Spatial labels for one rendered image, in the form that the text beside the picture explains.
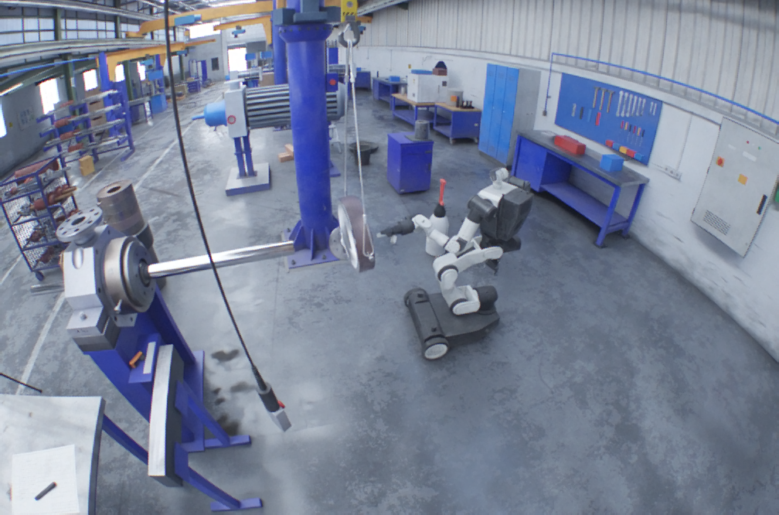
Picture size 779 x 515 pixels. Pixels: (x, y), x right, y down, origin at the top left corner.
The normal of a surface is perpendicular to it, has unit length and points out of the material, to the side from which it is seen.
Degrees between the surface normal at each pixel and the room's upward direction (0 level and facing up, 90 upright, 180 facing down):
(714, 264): 90
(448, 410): 0
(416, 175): 90
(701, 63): 90
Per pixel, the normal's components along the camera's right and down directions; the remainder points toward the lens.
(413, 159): 0.33, 0.48
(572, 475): 0.02, -0.86
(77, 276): 0.26, -0.27
